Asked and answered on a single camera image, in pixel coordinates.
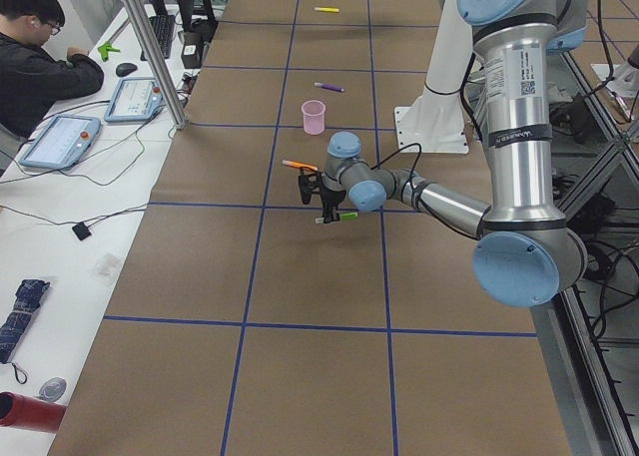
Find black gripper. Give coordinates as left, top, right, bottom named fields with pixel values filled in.
left=320, top=174, right=346, bottom=225

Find green highlighter pen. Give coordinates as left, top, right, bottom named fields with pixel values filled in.
left=315, top=213, right=358, bottom=225

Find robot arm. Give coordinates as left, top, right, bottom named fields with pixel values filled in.
left=299, top=0, right=588, bottom=307

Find orange highlighter pen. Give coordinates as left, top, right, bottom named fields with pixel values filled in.
left=282, top=160, right=319, bottom=172

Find pink mesh pen holder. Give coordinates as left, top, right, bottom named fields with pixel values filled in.
left=301, top=100, right=326, bottom=136

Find purple highlighter pen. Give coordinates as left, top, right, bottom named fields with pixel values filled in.
left=314, top=82, right=345, bottom=93

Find black box with label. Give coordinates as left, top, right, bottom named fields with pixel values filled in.
left=181, top=31, right=204, bottom=69

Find far teach pendant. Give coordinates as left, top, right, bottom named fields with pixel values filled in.
left=104, top=77, right=163, bottom=124

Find teach pendant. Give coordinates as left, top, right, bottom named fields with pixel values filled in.
left=19, top=115, right=102, bottom=170
left=104, top=77, right=163, bottom=124

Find clear plastic bag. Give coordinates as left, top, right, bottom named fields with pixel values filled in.
left=91, top=252, right=123, bottom=286

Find small black adapter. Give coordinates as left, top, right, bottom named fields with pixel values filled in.
left=72, top=222, right=92, bottom=241

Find black keyboard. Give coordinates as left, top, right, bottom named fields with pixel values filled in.
left=149, top=14, right=176, bottom=59

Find black computer mouse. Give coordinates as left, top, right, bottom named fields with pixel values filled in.
left=115, top=62, right=138, bottom=78

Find green plastic tool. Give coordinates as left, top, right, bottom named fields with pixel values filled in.
left=97, top=41, right=121, bottom=62

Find near teach pendant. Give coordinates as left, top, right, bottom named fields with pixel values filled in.
left=19, top=115, right=102, bottom=170

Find folded blue umbrella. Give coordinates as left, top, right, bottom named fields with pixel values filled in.
left=1, top=279, right=50, bottom=385

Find round metal tin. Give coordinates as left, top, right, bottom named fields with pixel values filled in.
left=37, top=376, right=67, bottom=403

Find person in black jacket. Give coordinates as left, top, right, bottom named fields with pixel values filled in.
left=1, top=0, right=104, bottom=139

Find red cylinder bottle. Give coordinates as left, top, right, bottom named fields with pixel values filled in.
left=1, top=392, right=67, bottom=433

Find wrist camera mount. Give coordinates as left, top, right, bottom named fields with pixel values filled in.
left=298, top=170, right=322, bottom=206

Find black camera cable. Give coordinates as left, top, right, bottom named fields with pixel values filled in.
left=368, top=143, right=423, bottom=213

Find aluminium frame post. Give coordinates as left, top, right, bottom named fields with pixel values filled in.
left=122, top=0, right=187, bottom=130

